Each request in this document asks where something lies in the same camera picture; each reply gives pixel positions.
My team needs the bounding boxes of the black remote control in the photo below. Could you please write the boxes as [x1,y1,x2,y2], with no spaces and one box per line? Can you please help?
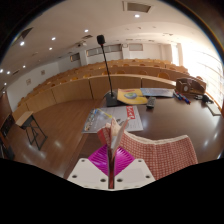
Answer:
[146,96,157,109]

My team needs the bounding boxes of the black gooseneck desk microphone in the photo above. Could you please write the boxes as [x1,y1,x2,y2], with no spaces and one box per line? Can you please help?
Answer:
[96,34,123,108]

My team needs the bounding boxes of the grey-blue booklet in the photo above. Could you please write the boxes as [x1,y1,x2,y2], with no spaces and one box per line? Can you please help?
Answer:
[139,87,175,98]

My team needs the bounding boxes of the yellow booklet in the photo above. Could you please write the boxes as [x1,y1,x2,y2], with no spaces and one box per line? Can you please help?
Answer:
[116,88,149,106]

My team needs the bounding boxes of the round ceiling lights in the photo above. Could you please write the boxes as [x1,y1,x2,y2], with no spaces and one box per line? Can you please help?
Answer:
[0,13,141,76]

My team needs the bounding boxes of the ceiling projector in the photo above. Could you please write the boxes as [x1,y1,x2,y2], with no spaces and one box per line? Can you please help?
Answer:
[75,40,88,48]

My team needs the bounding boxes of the brown cardboard box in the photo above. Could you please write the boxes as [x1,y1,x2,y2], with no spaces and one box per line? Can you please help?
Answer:
[175,77,207,96]

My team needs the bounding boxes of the wooden auditorium seat rows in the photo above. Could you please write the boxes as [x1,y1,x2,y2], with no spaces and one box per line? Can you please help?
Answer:
[12,58,204,113]

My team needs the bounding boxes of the blue marker pen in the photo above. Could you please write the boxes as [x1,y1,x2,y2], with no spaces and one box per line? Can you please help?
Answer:
[172,90,184,101]

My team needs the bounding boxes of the red white checked towel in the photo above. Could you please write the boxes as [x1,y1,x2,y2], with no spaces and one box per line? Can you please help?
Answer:
[96,117,199,190]

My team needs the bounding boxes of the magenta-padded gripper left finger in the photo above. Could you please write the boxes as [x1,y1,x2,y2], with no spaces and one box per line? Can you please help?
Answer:
[67,143,110,190]

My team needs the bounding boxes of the red marker pen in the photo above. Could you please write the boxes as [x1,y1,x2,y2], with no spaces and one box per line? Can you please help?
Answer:
[178,93,192,105]

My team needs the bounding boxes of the grey flat notebook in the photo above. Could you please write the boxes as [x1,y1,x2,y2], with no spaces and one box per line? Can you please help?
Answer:
[205,101,222,117]

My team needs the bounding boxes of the black desktop device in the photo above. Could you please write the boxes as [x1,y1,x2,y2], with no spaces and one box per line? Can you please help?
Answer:
[194,93,214,104]

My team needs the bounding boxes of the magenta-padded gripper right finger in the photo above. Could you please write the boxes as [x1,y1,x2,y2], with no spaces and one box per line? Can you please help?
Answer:
[113,145,156,190]

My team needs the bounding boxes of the rectangular ceiling air vent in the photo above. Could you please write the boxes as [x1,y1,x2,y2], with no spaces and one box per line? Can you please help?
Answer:
[122,0,155,14]

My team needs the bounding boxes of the white printed poster sheet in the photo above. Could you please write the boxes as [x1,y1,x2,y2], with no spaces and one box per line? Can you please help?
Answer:
[81,105,144,134]

